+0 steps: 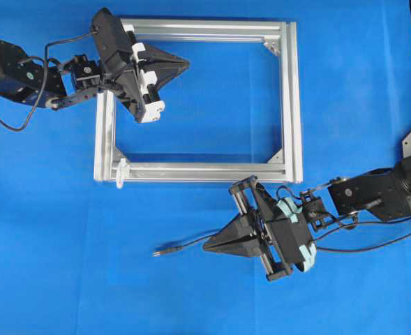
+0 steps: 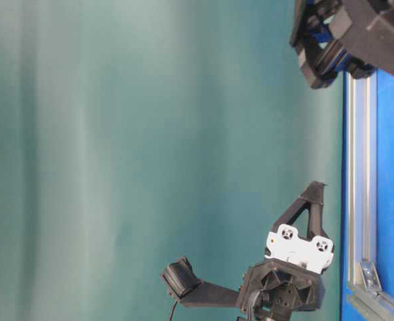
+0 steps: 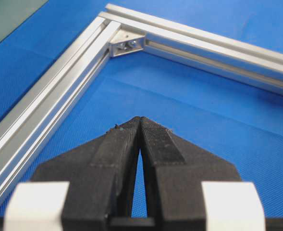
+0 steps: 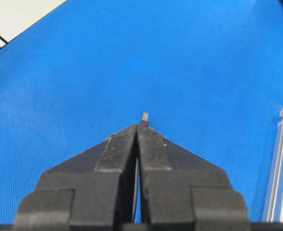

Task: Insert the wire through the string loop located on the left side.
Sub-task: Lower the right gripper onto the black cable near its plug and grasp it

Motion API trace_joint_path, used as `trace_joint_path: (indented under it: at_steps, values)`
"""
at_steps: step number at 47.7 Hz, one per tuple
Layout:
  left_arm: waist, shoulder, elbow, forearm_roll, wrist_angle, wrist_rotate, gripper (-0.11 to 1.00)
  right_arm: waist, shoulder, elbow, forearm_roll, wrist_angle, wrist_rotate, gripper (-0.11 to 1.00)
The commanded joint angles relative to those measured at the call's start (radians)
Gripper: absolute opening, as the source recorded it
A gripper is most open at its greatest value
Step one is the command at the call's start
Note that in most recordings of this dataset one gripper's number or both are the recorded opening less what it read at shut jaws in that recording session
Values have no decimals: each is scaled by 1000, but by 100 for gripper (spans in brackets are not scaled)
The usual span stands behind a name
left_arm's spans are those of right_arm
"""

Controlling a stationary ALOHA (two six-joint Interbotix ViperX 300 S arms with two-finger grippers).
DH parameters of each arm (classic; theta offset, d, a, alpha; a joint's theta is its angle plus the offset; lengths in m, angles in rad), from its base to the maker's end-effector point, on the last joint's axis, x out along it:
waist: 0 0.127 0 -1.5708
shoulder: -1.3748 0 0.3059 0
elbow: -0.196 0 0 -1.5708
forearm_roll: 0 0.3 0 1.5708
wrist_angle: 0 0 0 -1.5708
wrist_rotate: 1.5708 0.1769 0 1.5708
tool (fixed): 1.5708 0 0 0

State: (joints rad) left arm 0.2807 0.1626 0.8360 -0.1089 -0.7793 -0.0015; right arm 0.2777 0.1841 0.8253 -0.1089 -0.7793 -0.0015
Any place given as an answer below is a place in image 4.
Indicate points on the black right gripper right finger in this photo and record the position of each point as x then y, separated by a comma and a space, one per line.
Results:
183, 192

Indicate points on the blue cloth mat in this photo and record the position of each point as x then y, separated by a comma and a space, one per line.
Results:
208, 72

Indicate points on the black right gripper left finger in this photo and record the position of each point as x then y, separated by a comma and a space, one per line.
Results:
92, 191

